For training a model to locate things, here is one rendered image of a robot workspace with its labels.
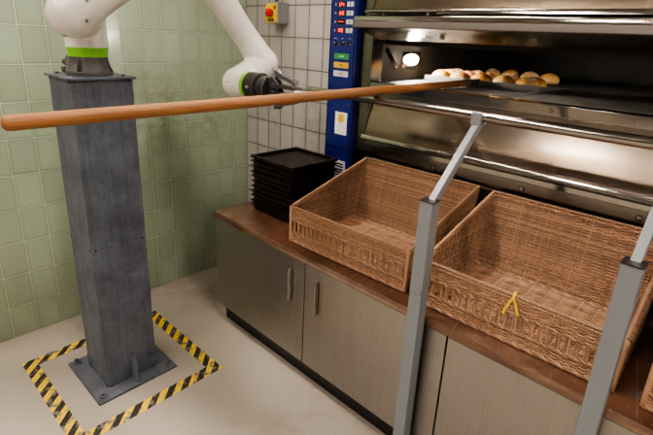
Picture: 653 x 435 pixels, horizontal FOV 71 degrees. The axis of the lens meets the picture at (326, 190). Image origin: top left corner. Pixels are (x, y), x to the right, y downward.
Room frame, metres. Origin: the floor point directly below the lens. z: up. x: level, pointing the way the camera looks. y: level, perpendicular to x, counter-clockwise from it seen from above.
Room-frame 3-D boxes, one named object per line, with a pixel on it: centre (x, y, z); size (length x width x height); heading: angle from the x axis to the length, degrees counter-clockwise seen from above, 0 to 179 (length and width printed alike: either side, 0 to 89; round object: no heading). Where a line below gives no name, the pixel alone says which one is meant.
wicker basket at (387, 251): (1.67, -0.22, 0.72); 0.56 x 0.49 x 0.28; 48
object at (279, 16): (2.47, 0.29, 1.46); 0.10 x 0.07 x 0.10; 47
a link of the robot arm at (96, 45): (1.59, 0.82, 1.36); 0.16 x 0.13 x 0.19; 15
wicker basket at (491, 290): (1.26, -0.66, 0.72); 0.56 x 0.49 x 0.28; 48
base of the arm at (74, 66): (1.64, 0.86, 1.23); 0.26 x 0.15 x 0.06; 48
